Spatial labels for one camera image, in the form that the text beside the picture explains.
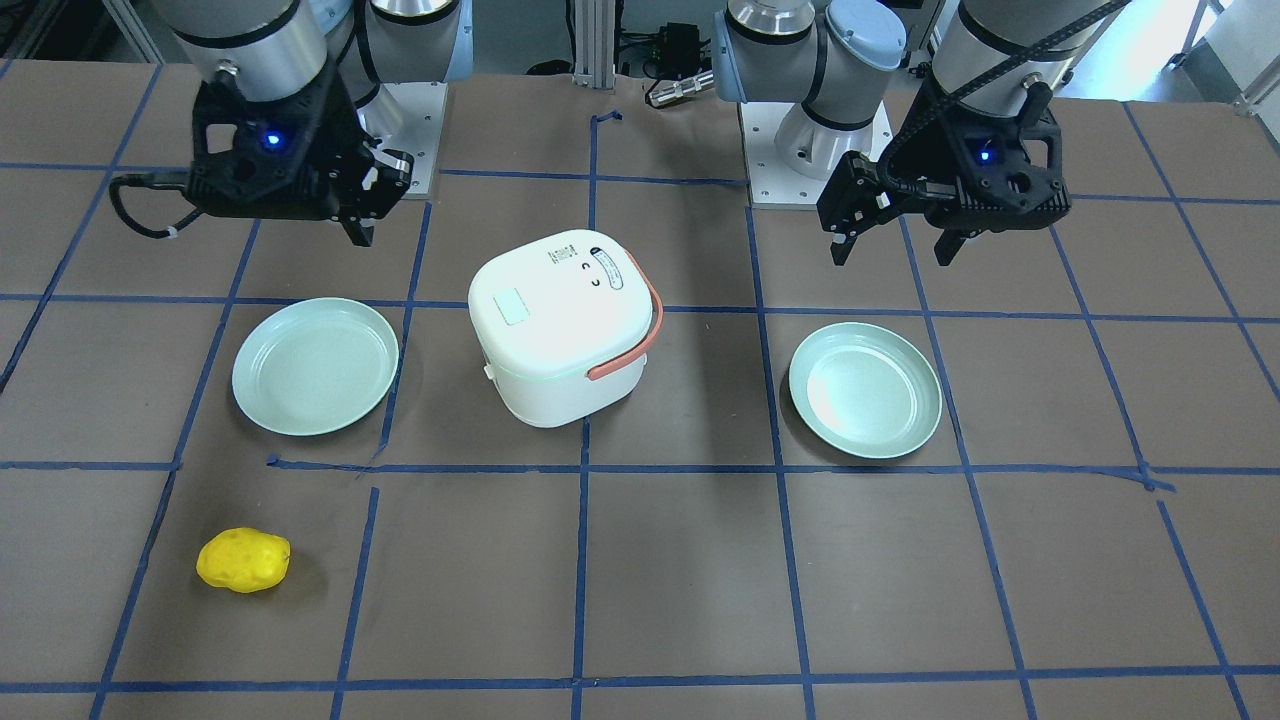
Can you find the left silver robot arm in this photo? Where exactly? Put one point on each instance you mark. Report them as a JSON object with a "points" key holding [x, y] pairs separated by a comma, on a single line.
{"points": [[837, 61]]}

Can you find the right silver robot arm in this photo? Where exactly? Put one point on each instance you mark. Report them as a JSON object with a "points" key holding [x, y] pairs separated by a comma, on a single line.
{"points": [[277, 47]]}

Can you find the yellow toy potato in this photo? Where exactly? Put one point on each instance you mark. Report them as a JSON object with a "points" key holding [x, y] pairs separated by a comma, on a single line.
{"points": [[244, 560]]}

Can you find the aluminium frame post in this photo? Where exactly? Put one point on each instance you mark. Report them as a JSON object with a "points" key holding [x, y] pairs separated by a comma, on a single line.
{"points": [[594, 30]]}

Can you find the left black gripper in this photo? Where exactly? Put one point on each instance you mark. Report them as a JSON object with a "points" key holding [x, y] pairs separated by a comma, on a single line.
{"points": [[927, 137]]}

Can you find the white rice cooker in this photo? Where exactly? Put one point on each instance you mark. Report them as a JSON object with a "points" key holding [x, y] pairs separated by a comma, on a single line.
{"points": [[565, 323]]}

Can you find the green plate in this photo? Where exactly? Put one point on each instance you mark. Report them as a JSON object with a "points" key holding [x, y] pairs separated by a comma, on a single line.
{"points": [[865, 390], [316, 366]]}

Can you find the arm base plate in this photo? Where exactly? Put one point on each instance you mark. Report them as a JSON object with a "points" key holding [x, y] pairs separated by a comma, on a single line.
{"points": [[790, 157], [410, 117]]}

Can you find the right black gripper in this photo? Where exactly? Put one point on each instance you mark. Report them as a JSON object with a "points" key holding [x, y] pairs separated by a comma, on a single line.
{"points": [[337, 143]]}

